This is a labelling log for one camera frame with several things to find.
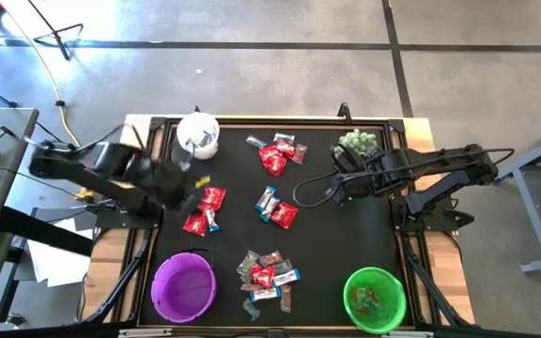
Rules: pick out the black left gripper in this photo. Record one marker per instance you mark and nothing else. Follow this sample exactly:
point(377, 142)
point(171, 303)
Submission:
point(167, 183)

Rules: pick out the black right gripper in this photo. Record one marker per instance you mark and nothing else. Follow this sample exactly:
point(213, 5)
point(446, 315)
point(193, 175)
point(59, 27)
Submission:
point(360, 180)

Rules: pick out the small yellow candy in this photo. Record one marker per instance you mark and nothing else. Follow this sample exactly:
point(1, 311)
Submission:
point(202, 181)

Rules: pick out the white blue Hershey's bar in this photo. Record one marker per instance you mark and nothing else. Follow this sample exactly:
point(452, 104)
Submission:
point(211, 219)
point(265, 294)
point(207, 139)
point(265, 197)
point(286, 277)
point(190, 143)
point(270, 209)

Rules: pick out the orange candy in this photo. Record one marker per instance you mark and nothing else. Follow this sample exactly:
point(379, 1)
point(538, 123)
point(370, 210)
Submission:
point(285, 299)
point(354, 296)

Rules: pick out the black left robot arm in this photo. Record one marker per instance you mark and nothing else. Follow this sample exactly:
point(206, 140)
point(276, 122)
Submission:
point(87, 173)

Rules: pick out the teal candy in clear wrapper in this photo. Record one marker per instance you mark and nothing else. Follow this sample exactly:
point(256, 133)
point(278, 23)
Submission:
point(256, 141)
point(282, 266)
point(251, 308)
point(284, 138)

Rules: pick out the green candy in clear wrapper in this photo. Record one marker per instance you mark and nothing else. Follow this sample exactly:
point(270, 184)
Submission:
point(247, 264)

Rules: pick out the artificial succulent in pot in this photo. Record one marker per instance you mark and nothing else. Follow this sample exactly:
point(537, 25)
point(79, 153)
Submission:
point(360, 141)

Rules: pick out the white plastic bucket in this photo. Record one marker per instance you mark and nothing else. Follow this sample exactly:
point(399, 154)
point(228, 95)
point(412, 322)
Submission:
point(195, 127)

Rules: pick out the black textured table mat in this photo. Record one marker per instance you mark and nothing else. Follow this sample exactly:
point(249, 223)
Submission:
point(336, 253)

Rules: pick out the yellow clamp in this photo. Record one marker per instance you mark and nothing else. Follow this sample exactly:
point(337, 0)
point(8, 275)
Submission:
point(84, 193)

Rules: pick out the purple plastic bucket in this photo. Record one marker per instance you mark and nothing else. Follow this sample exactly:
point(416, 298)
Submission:
point(183, 305)

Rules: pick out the green plastic bucket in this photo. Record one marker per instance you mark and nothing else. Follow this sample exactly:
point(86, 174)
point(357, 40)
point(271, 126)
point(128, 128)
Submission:
point(392, 305)

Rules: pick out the white paper sheets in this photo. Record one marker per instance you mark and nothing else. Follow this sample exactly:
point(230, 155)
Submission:
point(57, 267)

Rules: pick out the black desk beam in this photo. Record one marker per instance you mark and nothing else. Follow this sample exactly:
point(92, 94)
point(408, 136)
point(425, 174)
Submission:
point(40, 230)

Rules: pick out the black tripod stand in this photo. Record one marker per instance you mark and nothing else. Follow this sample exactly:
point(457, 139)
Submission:
point(57, 35)

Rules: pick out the silver metal bracket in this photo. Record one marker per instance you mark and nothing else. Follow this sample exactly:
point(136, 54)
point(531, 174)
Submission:
point(406, 334)
point(144, 333)

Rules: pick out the grey table frame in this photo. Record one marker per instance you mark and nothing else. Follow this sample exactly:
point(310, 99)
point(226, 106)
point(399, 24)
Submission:
point(533, 216)

